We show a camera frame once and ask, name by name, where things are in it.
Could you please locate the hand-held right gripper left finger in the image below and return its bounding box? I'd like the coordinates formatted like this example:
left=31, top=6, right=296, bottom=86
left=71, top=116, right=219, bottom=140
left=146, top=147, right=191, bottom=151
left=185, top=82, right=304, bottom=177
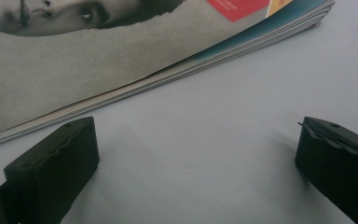
left=3, top=116, right=101, bottom=224

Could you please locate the magazine with portrait cover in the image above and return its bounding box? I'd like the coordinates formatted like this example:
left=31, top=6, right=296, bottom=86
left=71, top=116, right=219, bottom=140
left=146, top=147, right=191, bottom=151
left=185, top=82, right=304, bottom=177
left=0, top=0, right=337, bottom=150

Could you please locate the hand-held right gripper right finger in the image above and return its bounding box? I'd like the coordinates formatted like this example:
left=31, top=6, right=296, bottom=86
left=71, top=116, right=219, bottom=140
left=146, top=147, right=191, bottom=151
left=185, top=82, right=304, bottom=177
left=294, top=116, right=358, bottom=224

